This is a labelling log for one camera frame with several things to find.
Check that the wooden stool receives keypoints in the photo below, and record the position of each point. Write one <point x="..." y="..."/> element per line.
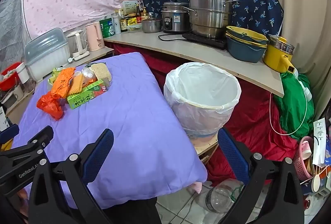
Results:
<point x="206" y="145"/>

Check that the purple cloth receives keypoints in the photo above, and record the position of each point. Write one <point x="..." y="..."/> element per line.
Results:
<point x="124" y="120"/>

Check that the clear food container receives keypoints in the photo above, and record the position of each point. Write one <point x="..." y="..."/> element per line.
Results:
<point x="134" y="28"/>

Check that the grey mesh net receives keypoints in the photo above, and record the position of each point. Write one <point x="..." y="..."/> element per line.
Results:
<point x="11" y="27"/>

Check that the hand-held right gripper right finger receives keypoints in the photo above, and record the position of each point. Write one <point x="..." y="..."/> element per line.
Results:
<point x="231" y="156"/>

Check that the green cloth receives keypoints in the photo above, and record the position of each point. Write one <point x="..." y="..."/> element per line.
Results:
<point x="292" y="110"/>

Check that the pink electric kettle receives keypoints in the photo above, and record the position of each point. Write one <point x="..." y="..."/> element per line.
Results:
<point x="94" y="37"/>

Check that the yellow oil bottle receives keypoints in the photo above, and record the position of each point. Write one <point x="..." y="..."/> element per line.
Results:
<point x="145" y="15"/>

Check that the red plastic container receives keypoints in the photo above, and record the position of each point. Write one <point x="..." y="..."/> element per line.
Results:
<point x="7" y="79"/>

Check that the yellow foam net sleeve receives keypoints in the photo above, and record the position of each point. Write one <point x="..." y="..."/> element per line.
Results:
<point x="75" y="85"/>

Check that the red cloth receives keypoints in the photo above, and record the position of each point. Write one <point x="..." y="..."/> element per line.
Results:
<point x="258" y="123"/>

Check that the tan sponge piece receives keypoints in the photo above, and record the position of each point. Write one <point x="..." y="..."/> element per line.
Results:
<point x="102" y="71"/>

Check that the pink plastic basket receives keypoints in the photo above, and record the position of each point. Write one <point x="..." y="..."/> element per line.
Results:
<point x="300" y="164"/>

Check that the steel rice cooker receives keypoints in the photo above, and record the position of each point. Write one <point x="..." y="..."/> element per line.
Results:
<point x="175" y="19"/>

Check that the dark bottle white label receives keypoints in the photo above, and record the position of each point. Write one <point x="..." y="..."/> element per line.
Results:
<point x="123" y="22"/>

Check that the waste bin with white liner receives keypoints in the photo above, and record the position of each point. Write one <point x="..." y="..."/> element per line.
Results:
<point x="204" y="89"/>

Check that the tall dark sauce bottle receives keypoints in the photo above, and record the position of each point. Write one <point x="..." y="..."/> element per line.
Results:
<point x="138" y="14"/>

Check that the white and green box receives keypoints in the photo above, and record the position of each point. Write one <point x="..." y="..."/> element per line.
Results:
<point x="129" y="6"/>

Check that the navy printed cloth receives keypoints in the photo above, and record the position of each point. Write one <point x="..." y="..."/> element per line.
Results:
<point x="256" y="6"/>

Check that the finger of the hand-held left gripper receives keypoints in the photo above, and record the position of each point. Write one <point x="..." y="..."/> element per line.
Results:
<point x="7" y="134"/>
<point x="31" y="145"/>

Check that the clear plastic bag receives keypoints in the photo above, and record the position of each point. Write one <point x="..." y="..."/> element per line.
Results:
<point x="88" y="74"/>

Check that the dark blue basin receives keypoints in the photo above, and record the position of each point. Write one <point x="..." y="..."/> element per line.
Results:
<point x="243" y="54"/>

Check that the beige curtain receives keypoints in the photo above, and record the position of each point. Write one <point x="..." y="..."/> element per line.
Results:
<point x="302" y="6"/>

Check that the black induction cooktop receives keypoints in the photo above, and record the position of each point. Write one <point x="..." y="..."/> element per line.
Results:
<point x="206" y="41"/>

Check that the orange snack wrapper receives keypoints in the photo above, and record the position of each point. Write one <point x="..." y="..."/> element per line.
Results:
<point x="62" y="83"/>

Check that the clear plastic bottle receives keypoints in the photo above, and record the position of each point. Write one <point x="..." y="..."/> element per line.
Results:
<point x="219" y="196"/>

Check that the small steel lidded pot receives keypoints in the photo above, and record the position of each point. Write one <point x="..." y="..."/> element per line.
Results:
<point x="151" y="26"/>

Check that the green rectangular box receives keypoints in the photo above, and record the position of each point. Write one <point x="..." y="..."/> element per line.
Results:
<point x="82" y="98"/>

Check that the white dish box clear lid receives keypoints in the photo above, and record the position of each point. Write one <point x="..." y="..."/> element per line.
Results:
<point x="47" y="58"/>

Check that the yellow-green packet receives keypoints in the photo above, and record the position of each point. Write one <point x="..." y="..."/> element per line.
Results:
<point x="54" y="76"/>

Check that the yellow packet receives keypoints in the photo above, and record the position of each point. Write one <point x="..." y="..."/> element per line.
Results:
<point x="131" y="21"/>

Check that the orange plastic bag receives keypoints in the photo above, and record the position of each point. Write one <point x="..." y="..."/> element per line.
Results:
<point x="50" y="106"/>

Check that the white cup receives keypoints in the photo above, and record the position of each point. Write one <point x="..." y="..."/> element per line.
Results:
<point x="24" y="76"/>

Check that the green tin can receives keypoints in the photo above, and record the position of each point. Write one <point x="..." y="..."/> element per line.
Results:
<point x="106" y="28"/>

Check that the yellow electric pot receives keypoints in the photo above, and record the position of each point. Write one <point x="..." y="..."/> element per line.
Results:
<point x="276" y="58"/>

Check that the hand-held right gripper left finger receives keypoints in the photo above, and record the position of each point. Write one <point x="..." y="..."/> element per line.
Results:
<point x="100" y="151"/>

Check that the steel steamer pot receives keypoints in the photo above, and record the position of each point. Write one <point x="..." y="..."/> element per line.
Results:
<point x="209" y="14"/>

